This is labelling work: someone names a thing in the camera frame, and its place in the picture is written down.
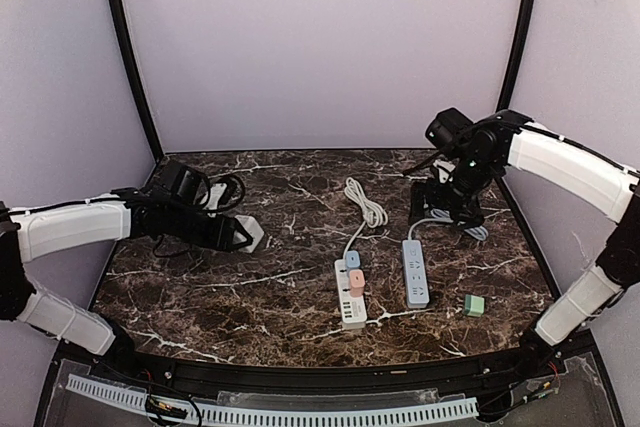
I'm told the white power strip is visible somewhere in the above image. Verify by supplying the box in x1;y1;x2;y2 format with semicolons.
334;259;368;330

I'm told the white cube socket adapter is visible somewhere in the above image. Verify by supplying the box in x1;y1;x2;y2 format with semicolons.
233;215;264;253

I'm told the small circuit board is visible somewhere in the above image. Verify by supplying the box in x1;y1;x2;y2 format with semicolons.
145;396;187;419

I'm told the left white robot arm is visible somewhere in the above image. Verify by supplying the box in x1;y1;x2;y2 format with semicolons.
1;182;264;383

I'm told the pink plug charger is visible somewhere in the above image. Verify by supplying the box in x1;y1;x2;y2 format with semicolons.
348;269;366;298

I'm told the black front rail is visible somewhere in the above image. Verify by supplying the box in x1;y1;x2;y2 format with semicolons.
54;334;596;401

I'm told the white slotted cable duct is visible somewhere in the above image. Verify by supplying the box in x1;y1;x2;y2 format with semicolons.
65;374;478;426

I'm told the black frame post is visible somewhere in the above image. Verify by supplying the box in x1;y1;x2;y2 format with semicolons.
496;0;535;111
108;0;164;163

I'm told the left black frame post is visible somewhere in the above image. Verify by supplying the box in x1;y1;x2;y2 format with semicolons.
108;0;164;163

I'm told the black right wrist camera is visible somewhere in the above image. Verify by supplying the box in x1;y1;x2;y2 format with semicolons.
425;107;473;151

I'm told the grey power strip cable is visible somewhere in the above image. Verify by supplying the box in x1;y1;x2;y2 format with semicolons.
405;206;489;243

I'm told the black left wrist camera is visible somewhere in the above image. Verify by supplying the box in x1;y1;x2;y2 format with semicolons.
153;160;207;205

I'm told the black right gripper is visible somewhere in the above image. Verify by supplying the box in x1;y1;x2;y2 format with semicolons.
409;154;499;233

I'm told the green plug charger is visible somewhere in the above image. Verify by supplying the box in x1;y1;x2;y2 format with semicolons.
463;294;485;318

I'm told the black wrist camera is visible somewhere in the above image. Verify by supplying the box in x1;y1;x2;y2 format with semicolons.
425;107;473;151
153;160;207;205

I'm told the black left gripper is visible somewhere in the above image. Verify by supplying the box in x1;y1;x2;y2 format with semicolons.
165;203;250;253

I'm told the right black frame post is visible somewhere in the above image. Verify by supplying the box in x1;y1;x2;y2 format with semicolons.
496;0;535;111

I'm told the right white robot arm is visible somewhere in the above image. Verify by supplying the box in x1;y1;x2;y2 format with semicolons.
419;108;639;381

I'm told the grey blue power strip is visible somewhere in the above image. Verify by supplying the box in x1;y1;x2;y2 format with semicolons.
402;239;430;309

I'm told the white power strip cable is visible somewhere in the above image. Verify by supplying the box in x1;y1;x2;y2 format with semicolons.
339;176;390;259

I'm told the blue plug charger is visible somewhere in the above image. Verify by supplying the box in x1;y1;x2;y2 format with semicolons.
344;250;361;271

